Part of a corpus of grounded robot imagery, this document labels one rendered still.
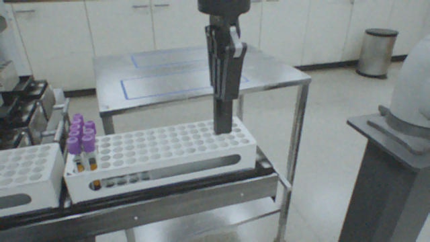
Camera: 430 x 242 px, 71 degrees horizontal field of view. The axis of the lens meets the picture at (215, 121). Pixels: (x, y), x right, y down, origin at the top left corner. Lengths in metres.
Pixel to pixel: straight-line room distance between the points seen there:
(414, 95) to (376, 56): 2.63
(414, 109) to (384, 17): 3.06
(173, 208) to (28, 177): 0.21
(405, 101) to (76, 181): 0.77
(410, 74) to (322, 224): 0.94
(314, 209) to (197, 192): 1.22
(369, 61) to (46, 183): 3.31
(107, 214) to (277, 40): 2.85
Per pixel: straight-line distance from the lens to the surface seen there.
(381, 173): 0.99
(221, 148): 0.48
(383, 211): 1.04
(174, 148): 0.49
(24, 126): 0.79
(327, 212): 1.68
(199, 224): 1.15
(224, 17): 0.42
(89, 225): 0.51
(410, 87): 0.89
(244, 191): 0.53
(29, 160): 0.54
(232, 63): 0.42
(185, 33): 2.84
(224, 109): 0.48
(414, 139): 0.93
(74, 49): 2.83
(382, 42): 3.48
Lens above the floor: 1.14
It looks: 29 degrees down
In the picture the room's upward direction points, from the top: straight up
